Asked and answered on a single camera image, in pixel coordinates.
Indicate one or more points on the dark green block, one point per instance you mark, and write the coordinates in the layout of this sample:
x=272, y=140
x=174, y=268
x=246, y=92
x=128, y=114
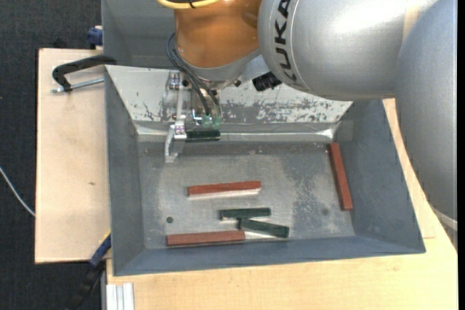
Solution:
x=267, y=228
x=245, y=213
x=203, y=135

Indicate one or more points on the black cylinder on white bracket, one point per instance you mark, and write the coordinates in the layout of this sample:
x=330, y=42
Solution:
x=266, y=81

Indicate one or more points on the grey metal bin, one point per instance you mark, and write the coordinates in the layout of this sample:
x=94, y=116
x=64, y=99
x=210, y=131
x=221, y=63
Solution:
x=218, y=163

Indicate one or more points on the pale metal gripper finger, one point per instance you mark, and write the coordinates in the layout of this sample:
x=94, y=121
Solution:
x=179, y=131

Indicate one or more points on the red-brown flat block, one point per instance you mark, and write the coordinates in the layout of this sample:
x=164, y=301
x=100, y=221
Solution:
x=205, y=238
x=223, y=188
x=341, y=178

